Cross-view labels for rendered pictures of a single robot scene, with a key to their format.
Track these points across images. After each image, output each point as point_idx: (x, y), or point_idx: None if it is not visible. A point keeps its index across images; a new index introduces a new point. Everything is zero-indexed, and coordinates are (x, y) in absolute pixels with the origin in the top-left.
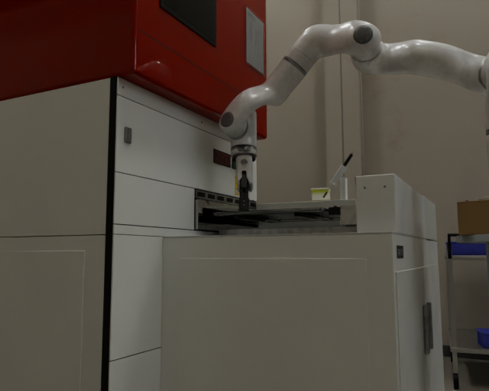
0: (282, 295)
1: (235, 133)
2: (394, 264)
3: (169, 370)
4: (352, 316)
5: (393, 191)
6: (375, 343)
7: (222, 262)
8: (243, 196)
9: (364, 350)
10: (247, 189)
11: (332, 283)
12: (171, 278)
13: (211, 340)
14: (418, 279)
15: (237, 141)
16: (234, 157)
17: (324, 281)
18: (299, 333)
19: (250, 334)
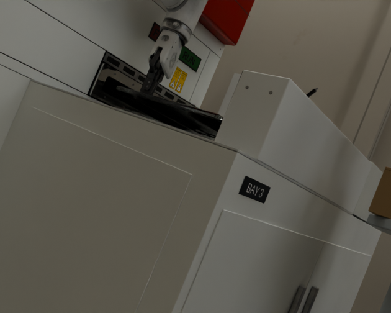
0: (92, 185)
1: (167, 1)
2: (224, 198)
3: None
4: (144, 244)
5: (277, 102)
6: (152, 291)
7: (61, 124)
8: (150, 77)
9: (137, 294)
10: (158, 71)
11: (144, 192)
12: (17, 127)
13: (16, 207)
14: (301, 250)
15: (170, 13)
16: (161, 31)
17: (137, 185)
18: (87, 238)
19: (47, 217)
